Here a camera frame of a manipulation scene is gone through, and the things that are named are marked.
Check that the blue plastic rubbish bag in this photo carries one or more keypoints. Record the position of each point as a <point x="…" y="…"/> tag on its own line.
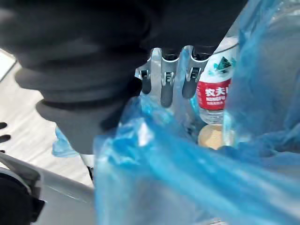
<point x="187" y="178"/>

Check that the silver robot leg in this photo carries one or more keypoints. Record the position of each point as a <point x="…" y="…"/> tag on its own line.
<point x="63" y="197"/>

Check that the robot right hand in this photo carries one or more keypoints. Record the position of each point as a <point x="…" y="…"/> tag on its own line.
<point x="93" y="47"/>

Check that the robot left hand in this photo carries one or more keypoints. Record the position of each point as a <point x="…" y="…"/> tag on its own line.
<point x="4" y="138"/>

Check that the red label water bottle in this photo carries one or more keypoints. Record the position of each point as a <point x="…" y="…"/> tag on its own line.
<point x="213" y="98"/>

